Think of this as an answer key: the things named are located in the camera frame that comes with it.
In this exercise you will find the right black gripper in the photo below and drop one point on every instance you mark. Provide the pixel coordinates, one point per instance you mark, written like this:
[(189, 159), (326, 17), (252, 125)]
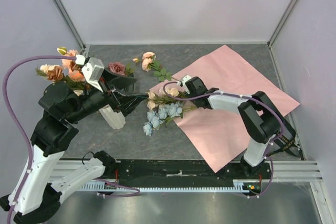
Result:
[(196, 104)]

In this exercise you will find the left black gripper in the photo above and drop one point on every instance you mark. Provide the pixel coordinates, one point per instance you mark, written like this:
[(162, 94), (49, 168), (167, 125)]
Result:
[(129, 102)]

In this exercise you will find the dusty pink rose stem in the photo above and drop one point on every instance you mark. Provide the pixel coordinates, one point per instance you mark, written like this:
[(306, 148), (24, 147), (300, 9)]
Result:
[(121, 69)]

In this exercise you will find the peach flower stem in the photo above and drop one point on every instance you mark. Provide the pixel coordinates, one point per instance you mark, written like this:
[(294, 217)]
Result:
[(156, 100)]

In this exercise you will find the purple pink wrapping paper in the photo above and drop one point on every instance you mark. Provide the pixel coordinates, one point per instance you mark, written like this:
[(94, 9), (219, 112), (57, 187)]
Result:
[(218, 135)]

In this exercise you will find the cream rose stem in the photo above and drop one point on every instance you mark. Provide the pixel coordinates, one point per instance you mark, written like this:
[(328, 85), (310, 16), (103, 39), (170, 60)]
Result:
[(78, 92)]

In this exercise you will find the brown orange flower stem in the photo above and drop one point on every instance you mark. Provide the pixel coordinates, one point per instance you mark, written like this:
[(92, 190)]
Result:
[(55, 73)]

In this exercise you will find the large peach peony stem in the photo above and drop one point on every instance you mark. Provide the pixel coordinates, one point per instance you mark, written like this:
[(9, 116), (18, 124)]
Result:
[(71, 62)]

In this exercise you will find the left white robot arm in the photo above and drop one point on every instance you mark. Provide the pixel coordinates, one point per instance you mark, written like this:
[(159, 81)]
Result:
[(35, 198)]

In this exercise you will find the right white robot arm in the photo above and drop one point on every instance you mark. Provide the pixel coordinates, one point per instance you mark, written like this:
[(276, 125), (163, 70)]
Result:
[(262, 120)]

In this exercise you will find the white ribbed ceramic vase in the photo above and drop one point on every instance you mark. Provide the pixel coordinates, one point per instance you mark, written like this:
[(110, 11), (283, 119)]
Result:
[(116, 120)]

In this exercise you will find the blue hydrangea stem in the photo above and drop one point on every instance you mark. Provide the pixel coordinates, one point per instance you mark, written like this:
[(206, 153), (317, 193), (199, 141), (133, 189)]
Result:
[(160, 114)]

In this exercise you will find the small peach rose sprig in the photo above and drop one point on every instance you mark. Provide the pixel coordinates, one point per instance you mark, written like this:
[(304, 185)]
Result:
[(150, 63)]

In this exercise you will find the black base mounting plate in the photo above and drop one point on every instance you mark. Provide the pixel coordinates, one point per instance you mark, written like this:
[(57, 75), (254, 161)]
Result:
[(127, 169)]

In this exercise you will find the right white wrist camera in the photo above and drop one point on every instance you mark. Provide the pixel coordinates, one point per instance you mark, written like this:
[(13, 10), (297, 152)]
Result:
[(184, 80)]

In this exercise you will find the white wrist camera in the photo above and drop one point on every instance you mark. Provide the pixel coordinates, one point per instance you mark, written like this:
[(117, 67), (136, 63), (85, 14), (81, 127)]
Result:
[(184, 80), (92, 69)]

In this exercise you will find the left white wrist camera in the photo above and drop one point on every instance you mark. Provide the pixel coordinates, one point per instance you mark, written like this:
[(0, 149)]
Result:
[(92, 69)]

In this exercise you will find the light blue cable duct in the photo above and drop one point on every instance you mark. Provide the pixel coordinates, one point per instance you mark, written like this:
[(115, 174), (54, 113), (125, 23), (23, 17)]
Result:
[(235, 186)]

